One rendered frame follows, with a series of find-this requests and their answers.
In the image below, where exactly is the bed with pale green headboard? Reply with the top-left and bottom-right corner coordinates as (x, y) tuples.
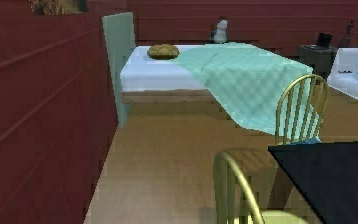
(101, 11), (315, 129)

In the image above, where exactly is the tan round pillow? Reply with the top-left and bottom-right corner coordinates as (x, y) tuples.
(146, 43), (181, 61)

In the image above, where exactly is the teal quilted blanket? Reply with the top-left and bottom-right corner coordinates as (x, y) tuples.
(175, 42), (322, 141)

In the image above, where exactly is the white and grey figurine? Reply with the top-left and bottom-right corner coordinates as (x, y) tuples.
(210, 19), (229, 45)

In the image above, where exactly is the olive slat-back chair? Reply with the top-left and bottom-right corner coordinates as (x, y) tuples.
(274, 73), (330, 146)
(213, 150), (310, 224)

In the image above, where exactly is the dark grey nightstand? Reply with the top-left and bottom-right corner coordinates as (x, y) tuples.
(298, 44), (339, 80)

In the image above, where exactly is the framed brown picture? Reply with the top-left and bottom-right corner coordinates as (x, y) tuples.
(29, 0), (89, 16)

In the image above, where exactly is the black box-shaped device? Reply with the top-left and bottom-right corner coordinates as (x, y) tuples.
(315, 32), (334, 49)

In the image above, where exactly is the dark navy table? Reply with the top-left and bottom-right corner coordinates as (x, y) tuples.
(267, 141), (358, 224)

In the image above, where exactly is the dark slim lamp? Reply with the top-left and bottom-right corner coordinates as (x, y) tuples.
(340, 18), (355, 48)

